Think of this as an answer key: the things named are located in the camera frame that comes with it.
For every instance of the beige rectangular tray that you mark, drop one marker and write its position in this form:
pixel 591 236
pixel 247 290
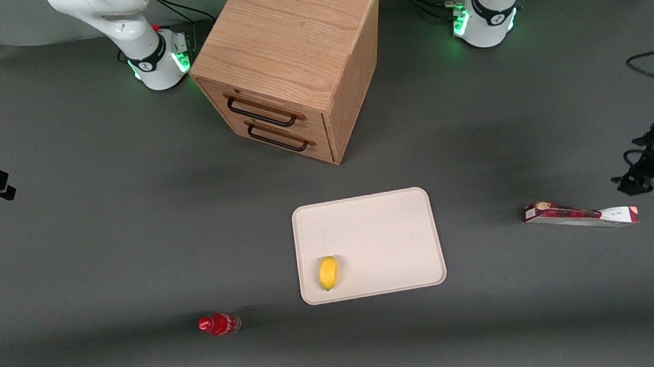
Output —
pixel 375 239

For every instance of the red plastic bottle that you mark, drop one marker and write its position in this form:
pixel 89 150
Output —
pixel 218 324

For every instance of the wooden drawer cabinet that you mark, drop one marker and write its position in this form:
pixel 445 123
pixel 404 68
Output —
pixel 287 35

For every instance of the red cookie box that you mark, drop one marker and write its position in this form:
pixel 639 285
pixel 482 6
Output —
pixel 573 216

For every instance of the yellow lemon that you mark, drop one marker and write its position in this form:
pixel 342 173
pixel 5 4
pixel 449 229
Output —
pixel 328 273

